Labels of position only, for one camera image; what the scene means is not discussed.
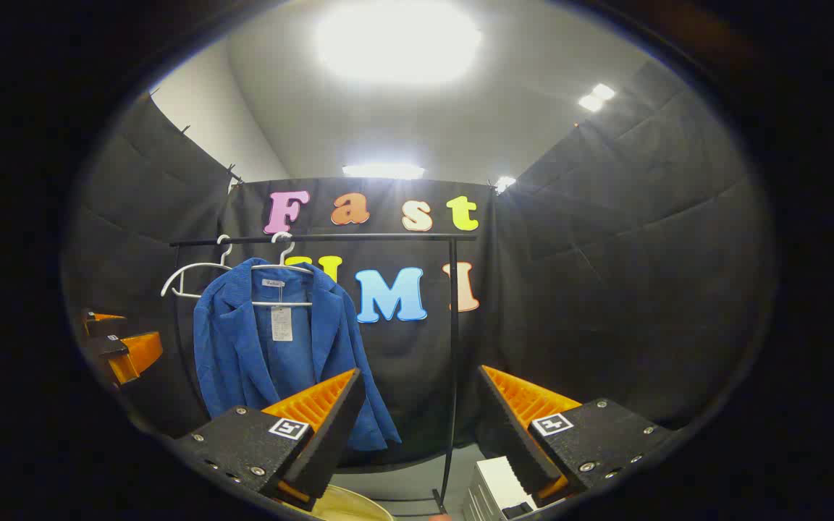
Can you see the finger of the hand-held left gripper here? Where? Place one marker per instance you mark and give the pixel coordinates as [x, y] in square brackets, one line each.
[131, 354]
[102, 325]

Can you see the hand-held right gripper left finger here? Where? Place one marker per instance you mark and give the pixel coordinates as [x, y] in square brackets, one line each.
[330, 427]

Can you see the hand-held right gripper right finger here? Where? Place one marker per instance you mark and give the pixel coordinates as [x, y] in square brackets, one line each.
[515, 441]

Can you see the cream laundry hamper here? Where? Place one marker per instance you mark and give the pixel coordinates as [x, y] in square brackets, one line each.
[352, 508]

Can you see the white plastic hanger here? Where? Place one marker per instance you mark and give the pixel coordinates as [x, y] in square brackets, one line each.
[301, 304]
[192, 268]

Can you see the black metal clothes rack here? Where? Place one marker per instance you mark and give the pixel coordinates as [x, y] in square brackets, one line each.
[388, 236]

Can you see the white box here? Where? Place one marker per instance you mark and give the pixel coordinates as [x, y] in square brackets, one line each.
[493, 485]

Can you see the black backdrop cloth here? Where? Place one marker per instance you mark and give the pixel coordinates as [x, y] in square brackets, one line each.
[605, 289]

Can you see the small ceiling light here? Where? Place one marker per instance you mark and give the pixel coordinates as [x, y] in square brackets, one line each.
[504, 183]
[596, 97]

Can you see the rectangular ceiling light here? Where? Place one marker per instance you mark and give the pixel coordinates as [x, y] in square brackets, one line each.
[383, 171]

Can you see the large ceiling light panel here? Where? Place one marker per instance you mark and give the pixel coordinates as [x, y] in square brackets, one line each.
[399, 40]

